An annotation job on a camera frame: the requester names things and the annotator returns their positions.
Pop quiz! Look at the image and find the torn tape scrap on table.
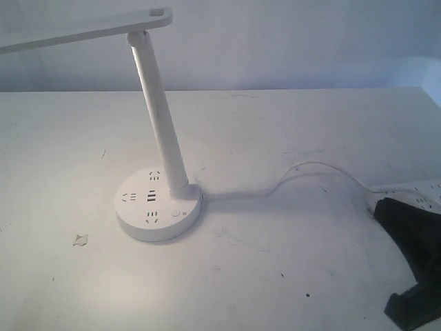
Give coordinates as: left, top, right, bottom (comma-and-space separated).
72, 234, 89, 247

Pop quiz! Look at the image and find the white power strip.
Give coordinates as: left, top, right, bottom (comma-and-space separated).
365, 179, 441, 214

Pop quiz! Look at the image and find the white power cable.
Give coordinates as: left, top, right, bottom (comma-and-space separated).
203, 161, 383, 201

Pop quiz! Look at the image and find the white desk lamp with sockets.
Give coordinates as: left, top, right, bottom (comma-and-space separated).
1, 7, 202, 242

